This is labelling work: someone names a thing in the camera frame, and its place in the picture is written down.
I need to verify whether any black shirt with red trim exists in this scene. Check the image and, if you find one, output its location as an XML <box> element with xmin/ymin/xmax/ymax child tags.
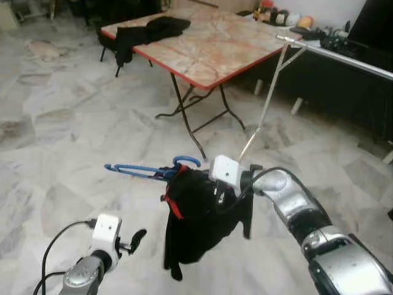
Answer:
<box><xmin>161</xmin><ymin>166</ymin><xmax>254</xmax><ymax>282</ymax></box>

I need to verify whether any blue plastic hanger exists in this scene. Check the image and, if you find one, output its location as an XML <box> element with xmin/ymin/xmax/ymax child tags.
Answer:
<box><xmin>104</xmin><ymin>155</ymin><xmax>202</xmax><ymax>181</ymax></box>

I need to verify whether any black shirt with green logo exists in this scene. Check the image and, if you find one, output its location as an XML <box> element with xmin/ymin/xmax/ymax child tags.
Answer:
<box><xmin>114</xmin><ymin>17</ymin><xmax>192</xmax><ymax>67</ymax></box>

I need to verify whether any marble folding table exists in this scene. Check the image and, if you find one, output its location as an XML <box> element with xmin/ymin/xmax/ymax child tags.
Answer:
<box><xmin>101</xmin><ymin>7</ymin><xmax>302</xmax><ymax>159</ymax></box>

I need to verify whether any silver clothes rack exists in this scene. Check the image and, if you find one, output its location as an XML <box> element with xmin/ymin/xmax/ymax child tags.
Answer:
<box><xmin>238</xmin><ymin>34</ymin><xmax>393</xmax><ymax>163</ymax></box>

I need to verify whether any red-lidded jar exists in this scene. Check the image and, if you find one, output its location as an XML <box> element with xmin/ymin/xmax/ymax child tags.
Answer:
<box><xmin>258</xmin><ymin>0</ymin><xmax>275</xmax><ymax>22</ymax></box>

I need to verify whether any orange round figurine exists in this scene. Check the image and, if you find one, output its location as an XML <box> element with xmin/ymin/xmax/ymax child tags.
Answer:
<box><xmin>298</xmin><ymin>15</ymin><xmax>314</xmax><ymax>30</ymax></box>

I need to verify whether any black desk gadget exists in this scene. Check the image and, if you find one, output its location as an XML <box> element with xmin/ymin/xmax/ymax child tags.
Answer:
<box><xmin>319</xmin><ymin>22</ymin><xmax>369</xmax><ymax>53</ymax></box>

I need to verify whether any cream fluffy small dog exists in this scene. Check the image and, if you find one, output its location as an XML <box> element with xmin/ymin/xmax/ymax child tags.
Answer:
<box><xmin>25</xmin><ymin>40</ymin><xmax>65</xmax><ymax>62</ymax></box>

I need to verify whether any black television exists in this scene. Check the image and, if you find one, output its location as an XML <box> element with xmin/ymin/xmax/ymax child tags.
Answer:
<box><xmin>349</xmin><ymin>0</ymin><xmax>393</xmax><ymax>53</ymax></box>

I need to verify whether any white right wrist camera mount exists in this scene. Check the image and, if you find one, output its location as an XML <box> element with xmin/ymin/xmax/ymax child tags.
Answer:
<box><xmin>211</xmin><ymin>155</ymin><xmax>244</xmax><ymax>197</ymax></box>

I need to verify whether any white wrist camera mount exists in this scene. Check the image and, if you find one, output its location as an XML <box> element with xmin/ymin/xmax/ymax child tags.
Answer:
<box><xmin>211</xmin><ymin>155</ymin><xmax>244</xmax><ymax>197</ymax></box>
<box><xmin>92</xmin><ymin>213</ymin><xmax>123</xmax><ymax>271</ymax></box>

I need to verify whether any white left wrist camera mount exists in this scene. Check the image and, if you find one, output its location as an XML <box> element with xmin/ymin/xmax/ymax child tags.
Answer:
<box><xmin>92</xmin><ymin>213</ymin><xmax>123</xmax><ymax>271</ymax></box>

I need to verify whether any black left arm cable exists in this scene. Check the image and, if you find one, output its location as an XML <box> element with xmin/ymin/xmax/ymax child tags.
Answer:
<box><xmin>34</xmin><ymin>220</ymin><xmax>98</xmax><ymax>295</ymax></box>

